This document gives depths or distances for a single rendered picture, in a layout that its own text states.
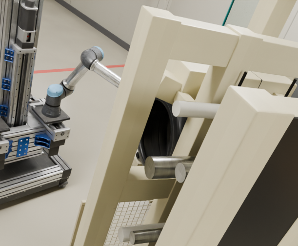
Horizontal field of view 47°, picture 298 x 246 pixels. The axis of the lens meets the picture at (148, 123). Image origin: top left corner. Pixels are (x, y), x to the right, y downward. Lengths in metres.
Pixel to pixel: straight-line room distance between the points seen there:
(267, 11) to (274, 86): 0.50
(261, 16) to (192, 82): 0.77
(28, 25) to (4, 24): 0.16
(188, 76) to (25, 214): 2.01
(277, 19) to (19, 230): 2.28
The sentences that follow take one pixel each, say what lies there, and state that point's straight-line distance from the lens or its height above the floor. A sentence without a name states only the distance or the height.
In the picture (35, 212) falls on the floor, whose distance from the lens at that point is 3.02.
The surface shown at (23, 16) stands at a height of 1.47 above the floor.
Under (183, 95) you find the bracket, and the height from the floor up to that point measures 1.69.
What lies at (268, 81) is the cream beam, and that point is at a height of 1.78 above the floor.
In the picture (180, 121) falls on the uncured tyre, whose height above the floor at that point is 1.38.
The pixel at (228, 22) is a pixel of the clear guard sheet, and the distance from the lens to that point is 2.84.
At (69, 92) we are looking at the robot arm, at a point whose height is 0.90.
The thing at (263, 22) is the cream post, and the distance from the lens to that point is 2.01.
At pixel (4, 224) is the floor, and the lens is 2.93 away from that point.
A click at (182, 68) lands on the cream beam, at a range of 1.41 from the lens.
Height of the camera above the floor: 2.22
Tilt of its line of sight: 29 degrees down
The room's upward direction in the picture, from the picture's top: 20 degrees clockwise
